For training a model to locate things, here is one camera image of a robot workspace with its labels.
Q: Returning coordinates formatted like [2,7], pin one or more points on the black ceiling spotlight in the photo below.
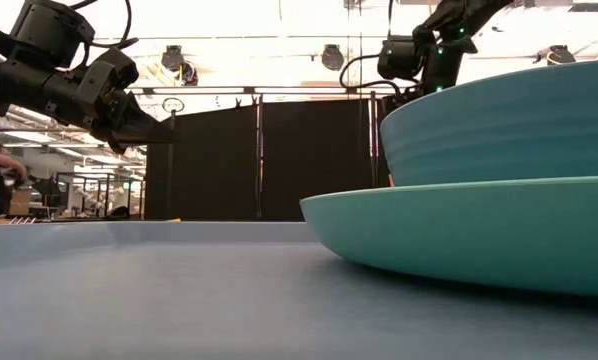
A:
[332,57]
[560,55]
[173,57]

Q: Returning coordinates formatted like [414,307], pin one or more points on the black aluminium table frame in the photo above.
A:
[204,90]

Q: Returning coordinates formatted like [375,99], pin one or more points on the blue plastic bowl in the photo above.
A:
[504,135]

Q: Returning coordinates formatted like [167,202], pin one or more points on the green plastic plate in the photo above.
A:
[454,235]

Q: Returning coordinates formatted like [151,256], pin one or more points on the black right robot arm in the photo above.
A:
[444,60]

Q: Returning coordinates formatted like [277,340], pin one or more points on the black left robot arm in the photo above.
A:
[44,27]

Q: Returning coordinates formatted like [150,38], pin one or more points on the black room divider panel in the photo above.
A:
[214,165]

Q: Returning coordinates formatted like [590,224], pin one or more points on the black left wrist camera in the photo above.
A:
[106,70]

